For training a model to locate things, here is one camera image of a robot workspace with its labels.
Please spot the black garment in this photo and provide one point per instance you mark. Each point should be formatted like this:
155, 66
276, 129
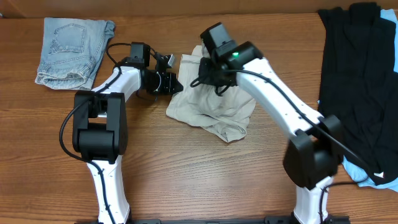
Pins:
359, 84

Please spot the beige khaki shorts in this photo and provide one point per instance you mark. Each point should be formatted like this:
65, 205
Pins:
226, 116

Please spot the folded light blue denim shorts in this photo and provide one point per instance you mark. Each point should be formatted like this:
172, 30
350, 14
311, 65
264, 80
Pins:
72, 52

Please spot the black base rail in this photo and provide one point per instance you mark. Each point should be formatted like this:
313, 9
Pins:
217, 221

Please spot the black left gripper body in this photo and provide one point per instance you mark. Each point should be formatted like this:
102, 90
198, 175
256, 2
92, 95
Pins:
168, 83

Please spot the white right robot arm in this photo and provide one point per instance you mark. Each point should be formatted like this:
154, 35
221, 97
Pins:
313, 153

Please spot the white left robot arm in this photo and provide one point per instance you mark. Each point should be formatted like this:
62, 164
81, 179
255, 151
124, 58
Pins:
100, 132

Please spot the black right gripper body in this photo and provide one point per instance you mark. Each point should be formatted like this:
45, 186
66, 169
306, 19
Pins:
204, 72

